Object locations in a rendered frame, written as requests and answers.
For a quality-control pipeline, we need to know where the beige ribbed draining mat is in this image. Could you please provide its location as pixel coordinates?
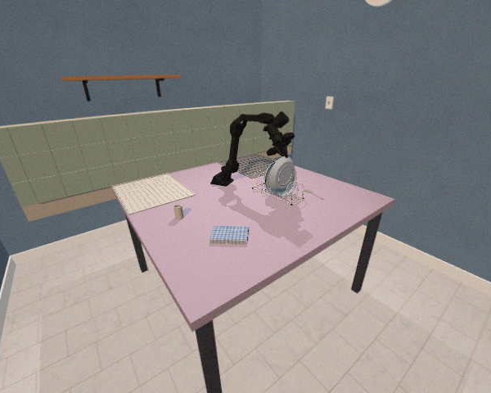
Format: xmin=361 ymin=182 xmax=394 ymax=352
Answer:
xmin=112 ymin=173 xmax=196 ymax=215

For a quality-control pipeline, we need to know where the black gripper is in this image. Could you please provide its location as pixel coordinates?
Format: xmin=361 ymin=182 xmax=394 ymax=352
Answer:
xmin=266 ymin=130 xmax=295 ymax=158

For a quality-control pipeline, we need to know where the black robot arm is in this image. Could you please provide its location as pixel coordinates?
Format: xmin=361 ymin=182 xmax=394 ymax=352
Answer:
xmin=219 ymin=111 xmax=289 ymax=182

